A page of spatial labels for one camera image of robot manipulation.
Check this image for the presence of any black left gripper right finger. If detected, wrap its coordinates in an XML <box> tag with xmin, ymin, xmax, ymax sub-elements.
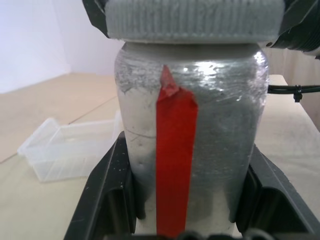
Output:
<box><xmin>228</xmin><ymin>142</ymin><xmax>319</xmax><ymax>240</ymax></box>

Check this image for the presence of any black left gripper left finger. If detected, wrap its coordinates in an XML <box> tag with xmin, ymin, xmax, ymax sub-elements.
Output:
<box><xmin>65</xmin><ymin>129</ymin><xmax>148</xmax><ymax>240</ymax></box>

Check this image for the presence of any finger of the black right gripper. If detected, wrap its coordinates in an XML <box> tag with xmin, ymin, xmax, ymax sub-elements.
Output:
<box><xmin>81</xmin><ymin>0</ymin><xmax>111</xmax><ymax>39</ymax></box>
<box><xmin>281</xmin><ymin>0</ymin><xmax>320</xmax><ymax>35</ymax></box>

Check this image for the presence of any grey jar with red tape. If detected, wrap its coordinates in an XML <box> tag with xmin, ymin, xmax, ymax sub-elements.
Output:
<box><xmin>113</xmin><ymin>41</ymin><xmax>271</xmax><ymax>238</ymax></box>

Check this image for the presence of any grey ribbed screw lid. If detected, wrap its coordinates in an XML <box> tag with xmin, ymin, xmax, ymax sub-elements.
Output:
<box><xmin>104</xmin><ymin>0</ymin><xmax>286</xmax><ymax>45</ymax></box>

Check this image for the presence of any clear plastic box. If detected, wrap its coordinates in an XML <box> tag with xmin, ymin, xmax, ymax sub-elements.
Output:
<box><xmin>16</xmin><ymin>109</ymin><xmax>121</xmax><ymax>185</ymax></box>

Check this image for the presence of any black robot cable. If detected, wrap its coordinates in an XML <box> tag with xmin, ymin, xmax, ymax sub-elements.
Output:
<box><xmin>267</xmin><ymin>84</ymin><xmax>320</xmax><ymax>103</ymax></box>

